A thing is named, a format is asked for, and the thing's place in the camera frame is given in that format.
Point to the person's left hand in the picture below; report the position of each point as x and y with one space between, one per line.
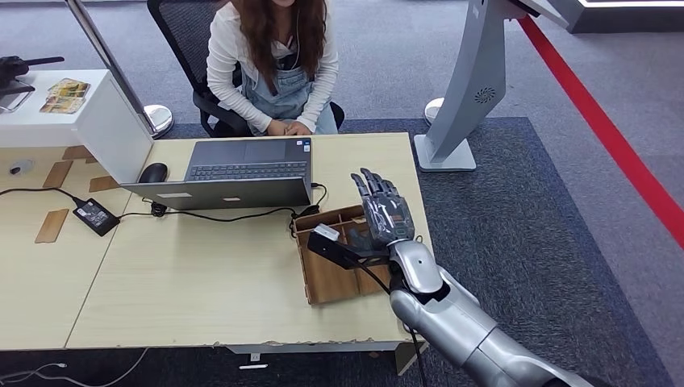
301 130

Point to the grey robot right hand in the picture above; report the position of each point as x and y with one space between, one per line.
387 213

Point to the person's right hand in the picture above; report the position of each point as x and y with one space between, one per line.
279 130

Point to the patterned room key card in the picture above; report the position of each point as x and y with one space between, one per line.
359 219
69 87
62 104

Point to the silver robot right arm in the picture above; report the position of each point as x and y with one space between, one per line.
459 326

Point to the person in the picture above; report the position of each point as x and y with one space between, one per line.
278 59

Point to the flat wooden card piece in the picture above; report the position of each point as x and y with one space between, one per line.
52 225
103 183
57 174
77 153

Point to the grey laptop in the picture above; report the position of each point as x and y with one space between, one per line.
230 192

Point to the wooden divided box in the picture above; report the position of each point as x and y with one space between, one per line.
326 283

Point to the white round stanchion base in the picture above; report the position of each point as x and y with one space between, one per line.
434 109

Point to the black mesh office chair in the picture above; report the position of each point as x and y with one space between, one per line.
184 37

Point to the black computer mouse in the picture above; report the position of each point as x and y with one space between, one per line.
153 173

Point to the grey kiosk stand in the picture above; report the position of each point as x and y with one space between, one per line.
475 75

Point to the white cabinet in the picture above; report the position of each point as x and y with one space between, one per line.
107 128

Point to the black power adapter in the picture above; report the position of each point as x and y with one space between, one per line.
96 217

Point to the small white strip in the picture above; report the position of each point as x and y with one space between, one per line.
253 367

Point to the small round grey gadget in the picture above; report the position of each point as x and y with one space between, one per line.
20 167

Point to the small dark tray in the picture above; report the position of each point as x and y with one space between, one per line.
15 96

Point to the black handheld device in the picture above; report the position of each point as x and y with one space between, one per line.
15 66

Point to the grey platform with light strip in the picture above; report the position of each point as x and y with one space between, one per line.
630 16

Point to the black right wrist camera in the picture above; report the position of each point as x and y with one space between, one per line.
331 245

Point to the chrome stanchion post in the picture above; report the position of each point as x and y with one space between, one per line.
107 59

